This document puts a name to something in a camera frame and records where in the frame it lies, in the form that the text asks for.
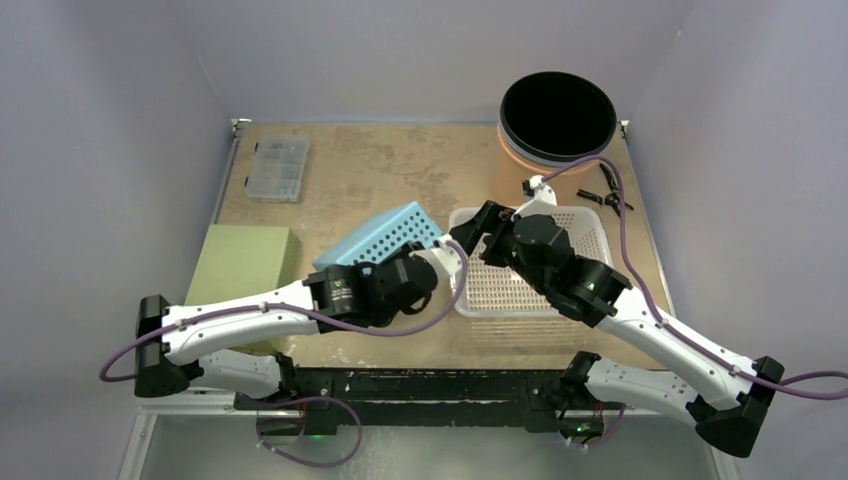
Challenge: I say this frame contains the blue perforated plastic basket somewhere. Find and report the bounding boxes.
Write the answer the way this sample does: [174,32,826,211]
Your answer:
[312,201,443,271]

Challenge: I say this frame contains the green perforated plastic basket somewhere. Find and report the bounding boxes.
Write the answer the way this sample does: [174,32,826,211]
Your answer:
[184,224,304,356]

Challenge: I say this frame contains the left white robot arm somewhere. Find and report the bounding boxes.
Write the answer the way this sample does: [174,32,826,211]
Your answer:
[133,236,470,409]

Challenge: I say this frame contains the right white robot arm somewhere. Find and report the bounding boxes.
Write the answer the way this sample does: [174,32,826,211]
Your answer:
[449,201,784,458]

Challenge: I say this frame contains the orange bucket black rim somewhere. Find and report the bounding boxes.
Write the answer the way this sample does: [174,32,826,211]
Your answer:
[490,71,617,206]

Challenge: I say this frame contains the black pliers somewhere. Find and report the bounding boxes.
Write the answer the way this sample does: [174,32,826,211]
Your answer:
[576,163,635,219]

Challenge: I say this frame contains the clear plastic screw organizer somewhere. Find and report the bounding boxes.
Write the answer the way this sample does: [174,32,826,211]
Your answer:
[245,135,310,203]

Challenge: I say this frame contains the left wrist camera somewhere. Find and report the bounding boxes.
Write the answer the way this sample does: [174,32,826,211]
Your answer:
[423,241,463,277]

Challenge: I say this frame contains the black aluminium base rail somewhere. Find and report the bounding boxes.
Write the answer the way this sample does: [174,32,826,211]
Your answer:
[135,366,717,439]

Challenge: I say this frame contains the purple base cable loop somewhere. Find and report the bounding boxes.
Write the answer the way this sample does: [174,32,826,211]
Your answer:
[255,395,364,469]

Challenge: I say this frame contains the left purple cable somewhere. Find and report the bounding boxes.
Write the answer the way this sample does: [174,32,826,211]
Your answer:
[99,238,470,384]

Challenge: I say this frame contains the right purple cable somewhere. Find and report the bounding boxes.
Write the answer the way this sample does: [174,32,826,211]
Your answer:
[539,154,848,402]

